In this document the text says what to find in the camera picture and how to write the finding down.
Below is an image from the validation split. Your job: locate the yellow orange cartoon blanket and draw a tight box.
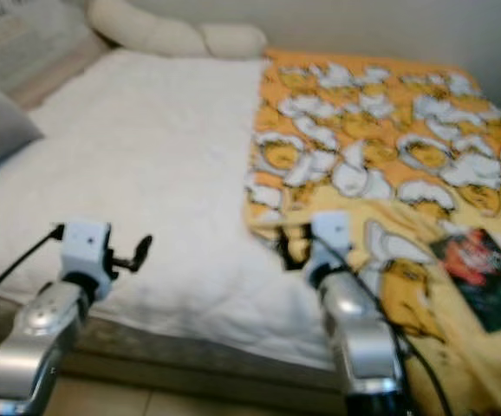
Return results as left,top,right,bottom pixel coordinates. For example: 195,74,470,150
242,49,501,416

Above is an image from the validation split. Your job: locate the grey pillow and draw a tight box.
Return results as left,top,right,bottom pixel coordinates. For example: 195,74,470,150
0,74,45,183

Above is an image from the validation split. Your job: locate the dark book red cover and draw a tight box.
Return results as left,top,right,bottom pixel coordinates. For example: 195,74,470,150
431,227,501,332

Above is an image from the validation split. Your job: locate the white quilted mattress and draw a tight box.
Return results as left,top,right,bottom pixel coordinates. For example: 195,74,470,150
0,48,347,395

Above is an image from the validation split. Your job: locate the pink beige headboard pad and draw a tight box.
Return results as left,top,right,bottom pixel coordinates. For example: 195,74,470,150
16,35,113,109

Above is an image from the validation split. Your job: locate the cream knotted bolster pillow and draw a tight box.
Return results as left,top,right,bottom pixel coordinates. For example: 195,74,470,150
86,0,269,60

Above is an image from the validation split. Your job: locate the grey cushion with lettering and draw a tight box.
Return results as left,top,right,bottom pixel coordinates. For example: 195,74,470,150
0,0,87,88

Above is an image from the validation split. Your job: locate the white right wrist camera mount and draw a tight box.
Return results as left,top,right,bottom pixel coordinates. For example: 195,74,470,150
309,211,351,265

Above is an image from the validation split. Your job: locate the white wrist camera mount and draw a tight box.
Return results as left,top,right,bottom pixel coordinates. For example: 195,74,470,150
309,211,351,265
62,218,113,278

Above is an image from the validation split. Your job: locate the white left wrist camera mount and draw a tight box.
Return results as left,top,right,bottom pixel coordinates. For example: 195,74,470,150
62,218,113,278

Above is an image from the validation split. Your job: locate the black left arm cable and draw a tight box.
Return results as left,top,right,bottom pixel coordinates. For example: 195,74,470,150
0,225,65,309

